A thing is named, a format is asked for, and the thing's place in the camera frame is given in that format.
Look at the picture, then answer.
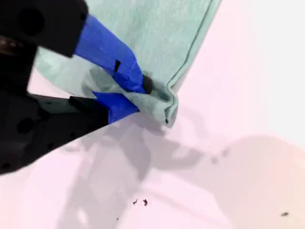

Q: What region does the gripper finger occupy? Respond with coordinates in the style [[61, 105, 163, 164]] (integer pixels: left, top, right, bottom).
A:
[[9, 92, 140, 171], [0, 0, 154, 94]]

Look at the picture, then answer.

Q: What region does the pale green t-shirt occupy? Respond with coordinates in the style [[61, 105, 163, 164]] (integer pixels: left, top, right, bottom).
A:
[[33, 0, 224, 128]]

